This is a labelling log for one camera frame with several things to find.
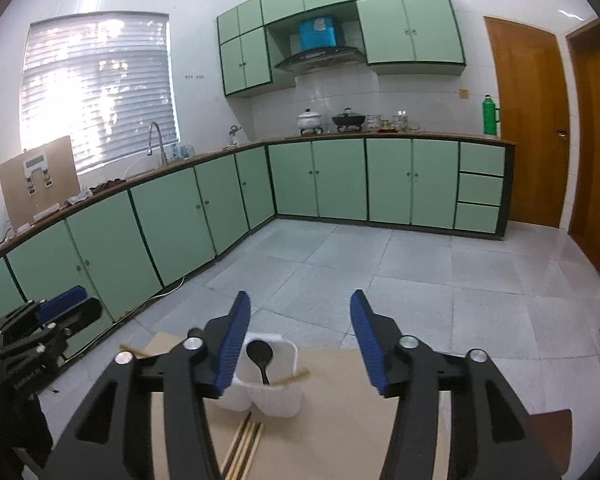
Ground black red-handled chopstick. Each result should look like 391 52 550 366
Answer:
220 412 252 479

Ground red-handled bamboo chopstick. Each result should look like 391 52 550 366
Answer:
237 422 264 480

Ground green lower kitchen cabinets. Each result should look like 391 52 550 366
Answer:
0 133 515 353

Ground brown wooden stool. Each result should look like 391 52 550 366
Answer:
530 408 573 474

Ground brown cardboard box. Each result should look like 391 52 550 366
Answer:
0 136 80 231

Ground chrome sink faucet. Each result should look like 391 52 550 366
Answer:
146 120 170 167

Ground black ladle spoon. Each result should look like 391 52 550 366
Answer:
246 339 274 386

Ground white twin utensil holder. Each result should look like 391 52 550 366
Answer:
214 332 302 418

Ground window blinds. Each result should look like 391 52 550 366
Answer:
19 11 181 172

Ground white cooking pot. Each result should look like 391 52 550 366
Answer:
298 108 323 136

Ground green thermos bottle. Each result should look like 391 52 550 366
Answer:
482 94 500 136

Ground black wok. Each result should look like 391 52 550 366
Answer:
332 107 366 132

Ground wooden door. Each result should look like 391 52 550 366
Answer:
567 20 600 274
486 18 570 228

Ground black range hood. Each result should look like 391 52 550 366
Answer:
274 15 365 75

